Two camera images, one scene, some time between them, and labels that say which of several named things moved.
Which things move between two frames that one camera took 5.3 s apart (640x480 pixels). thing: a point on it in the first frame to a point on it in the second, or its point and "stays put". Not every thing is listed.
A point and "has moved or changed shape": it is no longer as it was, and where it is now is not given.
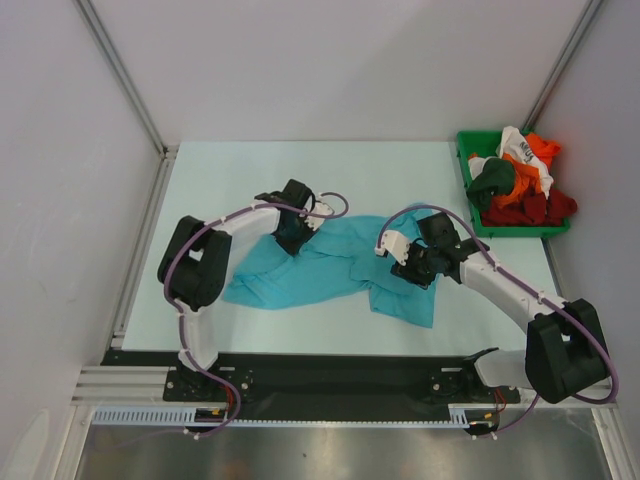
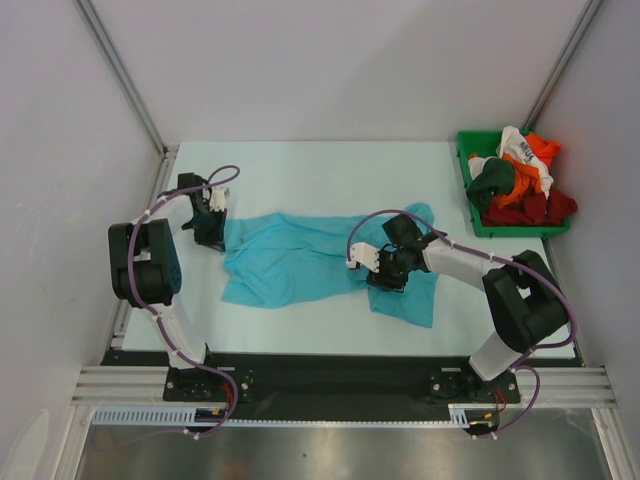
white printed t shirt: (515, 144) stays put
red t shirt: (531, 209) stays put
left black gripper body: (291, 240) to (208, 227)
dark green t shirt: (497, 178) stays put
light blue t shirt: (341, 261) has moved or changed shape
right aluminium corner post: (584, 20) stays put
